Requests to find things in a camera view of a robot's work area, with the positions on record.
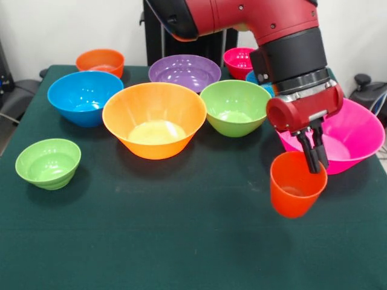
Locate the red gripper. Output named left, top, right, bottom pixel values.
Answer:
left=265, top=80, right=345, bottom=174

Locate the orange-red plastic cup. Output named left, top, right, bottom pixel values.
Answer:
left=270, top=150, right=328, bottom=219

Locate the large pink bowl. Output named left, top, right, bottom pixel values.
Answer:
left=276, top=98, right=386, bottom=175

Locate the medium green bowl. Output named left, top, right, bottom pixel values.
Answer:
left=200, top=79, right=272, bottom=138

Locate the small blue bowl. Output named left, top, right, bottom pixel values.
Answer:
left=245, top=71, right=276, bottom=98

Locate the small crimson bowl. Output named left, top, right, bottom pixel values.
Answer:
left=223, top=47, right=257, bottom=81

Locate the purple bowl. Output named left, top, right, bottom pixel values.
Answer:
left=148, top=54, right=222, bottom=94

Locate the large orange bowl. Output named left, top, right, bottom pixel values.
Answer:
left=102, top=82, right=207, bottom=160

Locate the dark green tablecloth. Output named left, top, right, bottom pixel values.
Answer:
left=0, top=65, right=387, bottom=290

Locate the small orange bowl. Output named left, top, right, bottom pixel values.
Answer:
left=75, top=48, right=125, bottom=79

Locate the large blue bowl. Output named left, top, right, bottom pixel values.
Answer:
left=47, top=71, right=125, bottom=128

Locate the small green bowl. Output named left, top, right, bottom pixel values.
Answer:
left=15, top=138, right=82, bottom=191

